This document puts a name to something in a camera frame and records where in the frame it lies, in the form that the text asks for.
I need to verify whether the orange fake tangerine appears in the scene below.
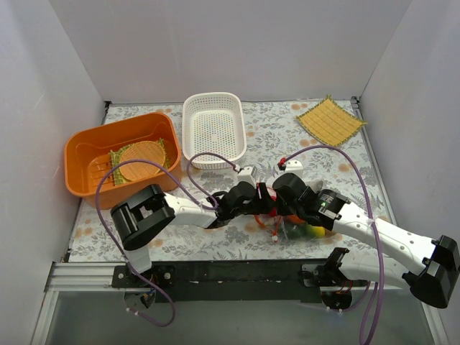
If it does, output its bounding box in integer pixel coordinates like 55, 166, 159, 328
285, 215, 304, 224

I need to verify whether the round orange woven tray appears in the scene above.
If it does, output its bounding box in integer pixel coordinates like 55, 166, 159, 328
119, 141, 166, 181

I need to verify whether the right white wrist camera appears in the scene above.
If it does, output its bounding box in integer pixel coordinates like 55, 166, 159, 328
277, 157, 303, 173

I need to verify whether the yellow woven mat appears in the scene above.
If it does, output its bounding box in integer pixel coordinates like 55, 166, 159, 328
297, 95, 367, 147

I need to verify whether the aluminium frame rail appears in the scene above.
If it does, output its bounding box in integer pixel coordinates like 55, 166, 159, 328
45, 261, 432, 293

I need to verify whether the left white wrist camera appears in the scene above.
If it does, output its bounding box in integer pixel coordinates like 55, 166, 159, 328
237, 166, 256, 186

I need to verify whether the red fake tomato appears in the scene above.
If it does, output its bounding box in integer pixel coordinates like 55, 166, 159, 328
267, 188, 277, 217

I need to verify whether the orange plastic tub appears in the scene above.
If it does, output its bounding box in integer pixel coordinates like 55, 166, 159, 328
64, 112, 182, 209

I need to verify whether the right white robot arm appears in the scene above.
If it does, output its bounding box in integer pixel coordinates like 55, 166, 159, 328
272, 173, 459, 309

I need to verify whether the dark green fake avocado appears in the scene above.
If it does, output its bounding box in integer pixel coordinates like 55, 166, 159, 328
285, 224, 308, 240

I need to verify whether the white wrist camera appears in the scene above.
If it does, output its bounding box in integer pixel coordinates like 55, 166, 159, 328
277, 157, 303, 173
237, 166, 256, 186

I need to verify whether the yellow fake lemon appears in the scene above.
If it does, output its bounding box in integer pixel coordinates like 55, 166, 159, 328
307, 225, 326, 238

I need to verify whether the green yellow bamboo mat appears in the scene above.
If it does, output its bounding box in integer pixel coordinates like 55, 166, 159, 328
109, 138, 170, 187

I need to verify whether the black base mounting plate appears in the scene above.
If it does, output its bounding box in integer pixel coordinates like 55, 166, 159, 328
111, 259, 355, 303

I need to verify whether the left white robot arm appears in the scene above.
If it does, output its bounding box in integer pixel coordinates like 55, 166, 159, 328
111, 182, 276, 288

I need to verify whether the white perforated plastic basket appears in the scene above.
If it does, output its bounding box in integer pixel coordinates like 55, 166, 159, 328
182, 92, 247, 170

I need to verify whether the clear zip top bag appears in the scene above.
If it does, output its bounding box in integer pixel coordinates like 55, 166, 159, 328
254, 183, 332, 243

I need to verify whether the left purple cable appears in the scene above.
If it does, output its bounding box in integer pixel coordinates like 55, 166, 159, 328
94, 152, 241, 327

